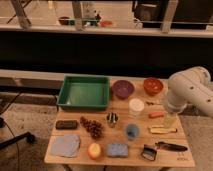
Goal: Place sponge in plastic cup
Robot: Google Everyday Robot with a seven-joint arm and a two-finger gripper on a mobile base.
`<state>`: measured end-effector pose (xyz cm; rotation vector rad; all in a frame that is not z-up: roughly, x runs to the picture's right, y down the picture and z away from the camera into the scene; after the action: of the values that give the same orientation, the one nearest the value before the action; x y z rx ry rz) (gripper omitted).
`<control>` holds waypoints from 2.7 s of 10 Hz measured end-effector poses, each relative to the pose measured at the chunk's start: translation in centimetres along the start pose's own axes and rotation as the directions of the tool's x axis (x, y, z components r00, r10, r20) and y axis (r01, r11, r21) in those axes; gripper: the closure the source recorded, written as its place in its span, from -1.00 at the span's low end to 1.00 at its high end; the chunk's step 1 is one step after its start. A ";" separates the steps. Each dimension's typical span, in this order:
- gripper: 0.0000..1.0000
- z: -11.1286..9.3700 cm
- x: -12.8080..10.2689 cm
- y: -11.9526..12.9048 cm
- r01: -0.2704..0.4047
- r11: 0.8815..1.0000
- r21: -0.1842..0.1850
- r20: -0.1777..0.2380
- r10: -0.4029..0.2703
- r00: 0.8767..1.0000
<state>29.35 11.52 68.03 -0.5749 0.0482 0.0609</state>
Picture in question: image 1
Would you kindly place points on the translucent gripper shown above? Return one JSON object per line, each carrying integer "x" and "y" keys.
{"x": 170, "y": 117}

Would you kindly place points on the blue sponge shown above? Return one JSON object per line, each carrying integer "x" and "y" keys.
{"x": 117, "y": 150}

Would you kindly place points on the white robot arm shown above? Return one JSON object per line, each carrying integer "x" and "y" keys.
{"x": 187, "y": 86}

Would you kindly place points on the white plastic cup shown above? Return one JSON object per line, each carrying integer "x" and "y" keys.
{"x": 136, "y": 106}

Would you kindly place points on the blue plastic cup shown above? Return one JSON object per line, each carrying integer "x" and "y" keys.
{"x": 132, "y": 131}

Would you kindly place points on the small metal cup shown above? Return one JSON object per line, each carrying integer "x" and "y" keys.
{"x": 112, "y": 119}

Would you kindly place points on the orange carrot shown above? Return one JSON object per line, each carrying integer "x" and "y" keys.
{"x": 156, "y": 115}

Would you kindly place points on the red-orange bowl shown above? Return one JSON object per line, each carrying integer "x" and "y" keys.
{"x": 152, "y": 86}

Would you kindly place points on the purple bowl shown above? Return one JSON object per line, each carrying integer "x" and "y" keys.
{"x": 123, "y": 89}

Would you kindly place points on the bunch of red grapes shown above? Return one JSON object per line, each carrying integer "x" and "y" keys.
{"x": 94, "y": 128}

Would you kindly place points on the green plastic tray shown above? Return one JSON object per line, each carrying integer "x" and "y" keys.
{"x": 84, "y": 93}

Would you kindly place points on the blue-grey cloth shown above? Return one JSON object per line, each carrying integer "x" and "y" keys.
{"x": 66, "y": 146}

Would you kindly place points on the dark brown rectangular block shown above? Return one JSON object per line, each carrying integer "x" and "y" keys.
{"x": 66, "y": 124}

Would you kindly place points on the black chair base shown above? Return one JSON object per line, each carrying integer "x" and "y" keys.
{"x": 30, "y": 138}

